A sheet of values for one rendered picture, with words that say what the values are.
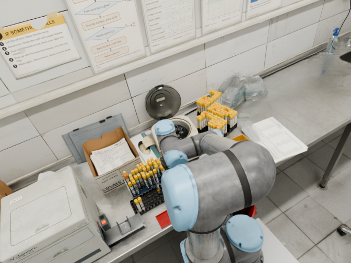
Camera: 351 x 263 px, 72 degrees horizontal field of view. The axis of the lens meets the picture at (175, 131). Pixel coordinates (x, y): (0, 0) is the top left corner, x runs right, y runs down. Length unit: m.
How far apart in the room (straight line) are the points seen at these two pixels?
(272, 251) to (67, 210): 0.77
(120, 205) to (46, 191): 0.37
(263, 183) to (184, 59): 1.14
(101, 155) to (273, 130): 1.00
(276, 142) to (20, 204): 1.24
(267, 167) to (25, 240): 0.80
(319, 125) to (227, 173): 1.24
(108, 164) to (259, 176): 1.03
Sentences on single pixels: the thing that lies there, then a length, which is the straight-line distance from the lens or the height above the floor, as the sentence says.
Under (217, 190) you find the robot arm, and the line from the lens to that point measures 0.43.
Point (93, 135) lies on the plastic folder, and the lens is 1.46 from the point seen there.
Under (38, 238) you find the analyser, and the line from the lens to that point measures 0.97.
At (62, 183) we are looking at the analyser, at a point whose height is 1.17.
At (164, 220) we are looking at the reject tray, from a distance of 1.17.
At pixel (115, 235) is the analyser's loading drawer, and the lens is 1.16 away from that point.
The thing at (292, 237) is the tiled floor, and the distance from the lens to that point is 2.15.
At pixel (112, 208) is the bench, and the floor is 0.88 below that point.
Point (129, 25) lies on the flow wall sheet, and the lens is 1.29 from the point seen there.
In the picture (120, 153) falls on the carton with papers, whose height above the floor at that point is 0.94.
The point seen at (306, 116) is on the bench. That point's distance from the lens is 1.68.
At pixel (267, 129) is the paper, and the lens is 1.51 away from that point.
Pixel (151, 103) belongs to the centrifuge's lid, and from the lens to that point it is 1.46.
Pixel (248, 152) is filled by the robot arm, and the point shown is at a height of 1.56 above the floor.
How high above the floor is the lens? 1.90
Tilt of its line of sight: 42 degrees down
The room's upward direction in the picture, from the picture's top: 10 degrees counter-clockwise
